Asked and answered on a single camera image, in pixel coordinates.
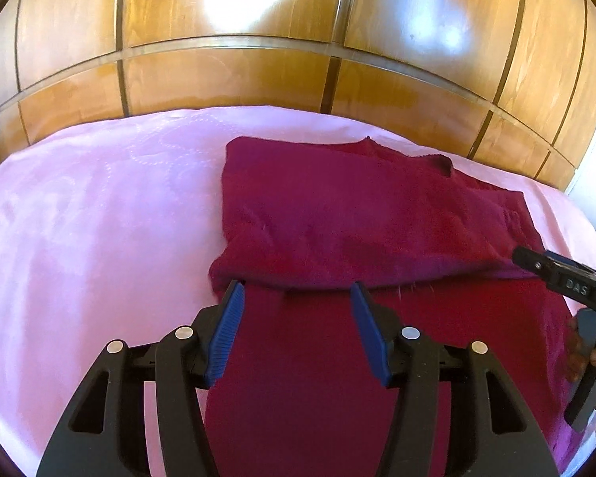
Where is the wooden panelled wardrobe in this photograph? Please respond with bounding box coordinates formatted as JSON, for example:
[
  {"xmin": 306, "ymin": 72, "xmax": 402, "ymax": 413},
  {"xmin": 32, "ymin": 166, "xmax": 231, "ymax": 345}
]
[{"xmin": 0, "ymin": 0, "xmax": 596, "ymax": 188}]

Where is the pink bed sheet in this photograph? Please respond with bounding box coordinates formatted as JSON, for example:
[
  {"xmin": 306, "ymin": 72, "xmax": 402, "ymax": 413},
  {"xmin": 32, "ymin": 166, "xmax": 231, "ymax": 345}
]
[{"xmin": 0, "ymin": 107, "xmax": 596, "ymax": 476}]

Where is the maroon cloth garment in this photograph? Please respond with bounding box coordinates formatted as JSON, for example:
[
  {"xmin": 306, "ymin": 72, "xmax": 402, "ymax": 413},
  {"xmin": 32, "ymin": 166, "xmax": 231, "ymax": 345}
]
[{"xmin": 205, "ymin": 137, "xmax": 581, "ymax": 476}]

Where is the person's right hand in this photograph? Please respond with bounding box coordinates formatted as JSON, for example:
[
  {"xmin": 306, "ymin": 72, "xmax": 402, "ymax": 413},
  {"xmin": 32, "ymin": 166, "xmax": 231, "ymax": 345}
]
[{"xmin": 564, "ymin": 308, "xmax": 596, "ymax": 432}]

